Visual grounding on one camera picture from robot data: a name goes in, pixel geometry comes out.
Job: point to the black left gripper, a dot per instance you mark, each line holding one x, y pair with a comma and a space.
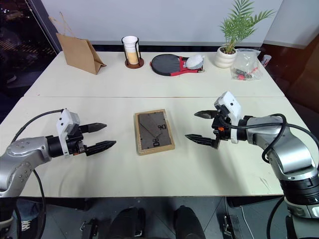
75, 147

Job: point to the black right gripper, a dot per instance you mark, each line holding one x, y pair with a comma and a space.
223, 132

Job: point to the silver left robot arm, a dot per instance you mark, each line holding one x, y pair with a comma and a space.
22, 154

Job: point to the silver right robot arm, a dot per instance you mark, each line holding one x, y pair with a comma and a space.
294, 149

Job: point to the red and black pouch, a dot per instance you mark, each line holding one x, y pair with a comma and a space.
183, 71

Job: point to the white and grey cloth bundle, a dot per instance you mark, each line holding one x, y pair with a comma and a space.
195, 61

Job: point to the white ribbed plant pot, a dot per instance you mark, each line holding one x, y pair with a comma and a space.
225, 58

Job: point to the black table tennis paddle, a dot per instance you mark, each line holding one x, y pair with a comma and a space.
165, 64

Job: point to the clear plastic bag with parts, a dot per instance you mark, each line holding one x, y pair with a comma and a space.
246, 64

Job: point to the brown paper bag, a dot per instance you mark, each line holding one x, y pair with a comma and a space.
79, 52

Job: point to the small white and red object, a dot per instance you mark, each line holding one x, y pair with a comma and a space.
266, 59

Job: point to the dark rounded shape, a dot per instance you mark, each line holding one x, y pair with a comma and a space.
128, 224
189, 224

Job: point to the white paper cup stack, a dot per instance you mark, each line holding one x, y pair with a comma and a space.
130, 47

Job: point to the green palm plant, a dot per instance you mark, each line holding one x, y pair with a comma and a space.
239, 25

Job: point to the black and white shoe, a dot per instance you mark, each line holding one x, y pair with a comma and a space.
25, 225

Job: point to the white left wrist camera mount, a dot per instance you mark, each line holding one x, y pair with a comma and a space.
65, 122

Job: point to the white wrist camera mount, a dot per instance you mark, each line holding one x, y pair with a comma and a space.
65, 122
230, 102

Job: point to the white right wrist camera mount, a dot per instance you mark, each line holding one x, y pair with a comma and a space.
230, 102

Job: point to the wooden picture frame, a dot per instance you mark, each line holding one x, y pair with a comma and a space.
154, 132

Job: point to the black table bracket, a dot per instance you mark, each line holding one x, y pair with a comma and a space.
88, 229
230, 225

